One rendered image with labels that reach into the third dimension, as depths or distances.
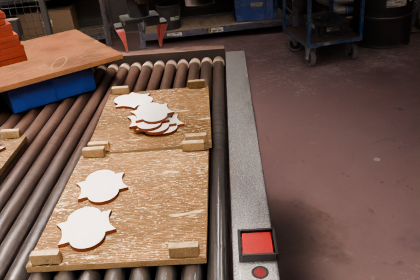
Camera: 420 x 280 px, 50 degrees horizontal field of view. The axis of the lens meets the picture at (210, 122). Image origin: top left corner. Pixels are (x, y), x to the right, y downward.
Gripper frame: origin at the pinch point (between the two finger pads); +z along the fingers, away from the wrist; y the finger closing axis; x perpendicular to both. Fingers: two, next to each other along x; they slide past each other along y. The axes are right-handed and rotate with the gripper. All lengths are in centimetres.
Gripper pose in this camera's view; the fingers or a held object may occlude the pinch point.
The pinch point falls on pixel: (144, 46)
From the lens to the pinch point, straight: 133.2
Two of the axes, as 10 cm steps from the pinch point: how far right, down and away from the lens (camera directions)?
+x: -3.3, -4.3, 8.4
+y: 9.4, -2.2, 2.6
